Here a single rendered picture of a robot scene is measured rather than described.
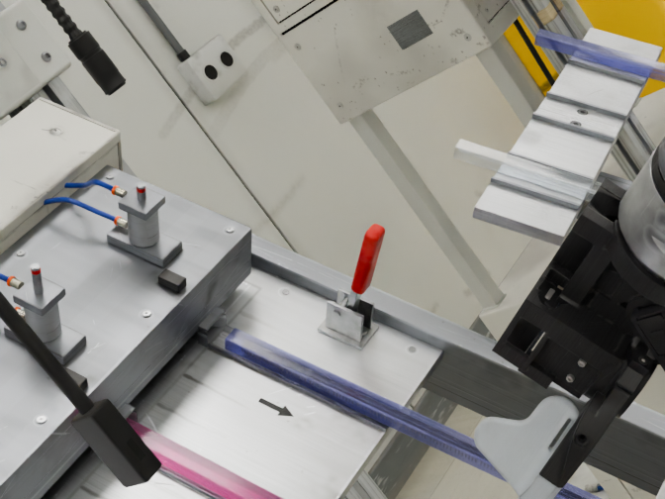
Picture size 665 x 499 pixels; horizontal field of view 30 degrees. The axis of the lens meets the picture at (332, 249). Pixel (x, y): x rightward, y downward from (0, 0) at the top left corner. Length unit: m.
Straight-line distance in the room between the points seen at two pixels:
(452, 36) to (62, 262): 0.96
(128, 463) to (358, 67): 1.29
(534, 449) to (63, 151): 0.43
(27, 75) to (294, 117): 2.28
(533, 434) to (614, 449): 0.19
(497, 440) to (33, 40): 0.53
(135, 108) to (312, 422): 2.17
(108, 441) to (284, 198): 2.58
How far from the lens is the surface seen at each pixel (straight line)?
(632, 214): 0.65
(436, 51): 1.77
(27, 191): 0.93
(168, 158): 2.99
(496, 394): 0.93
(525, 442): 0.74
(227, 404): 0.88
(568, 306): 0.71
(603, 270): 0.69
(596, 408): 0.71
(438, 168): 3.61
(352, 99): 1.89
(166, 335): 0.87
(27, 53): 1.05
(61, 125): 0.99
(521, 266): 2.09
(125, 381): 0.85
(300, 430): 0.87
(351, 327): 0.91
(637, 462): 0.92
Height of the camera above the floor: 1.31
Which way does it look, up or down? 13 degrees down
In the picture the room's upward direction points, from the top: 37 degrees counter-clockwise
